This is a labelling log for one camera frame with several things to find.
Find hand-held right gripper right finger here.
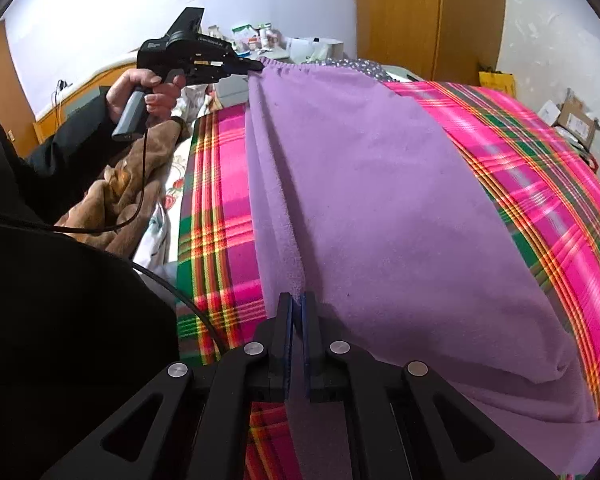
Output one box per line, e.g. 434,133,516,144
300,292,558,480

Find brown cardboard box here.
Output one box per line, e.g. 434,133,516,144
552,95,600,151

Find person's left forearm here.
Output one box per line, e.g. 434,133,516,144
25,87,126,223

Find person's black jacket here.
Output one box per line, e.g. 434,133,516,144
0,75,181,480

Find purple fleece pants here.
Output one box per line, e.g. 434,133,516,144
244,56,600,480

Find white floral quilt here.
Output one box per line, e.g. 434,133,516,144
132,85,216,271

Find yellow bag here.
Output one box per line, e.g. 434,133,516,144
478,65,516,98

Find grey cabinet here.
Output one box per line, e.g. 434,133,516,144
205,20,346,68

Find wooden headboard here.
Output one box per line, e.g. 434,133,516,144
32,57,141,143

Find folded dark dotted cloth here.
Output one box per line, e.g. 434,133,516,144
325,57,383,81

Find brown blanket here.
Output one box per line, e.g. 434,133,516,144
55,115,188,261

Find wooden wardrobe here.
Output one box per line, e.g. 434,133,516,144
355,0,508,83

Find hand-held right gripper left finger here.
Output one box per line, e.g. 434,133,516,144
40,292,295,480

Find pink plaid blanket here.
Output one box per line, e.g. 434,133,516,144
176,80,600,480

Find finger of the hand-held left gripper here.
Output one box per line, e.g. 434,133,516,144
195,56,264,82

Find person's left hand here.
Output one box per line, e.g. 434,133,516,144
105,67,187,128

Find black cable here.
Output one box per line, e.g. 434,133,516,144
55,125,226,356

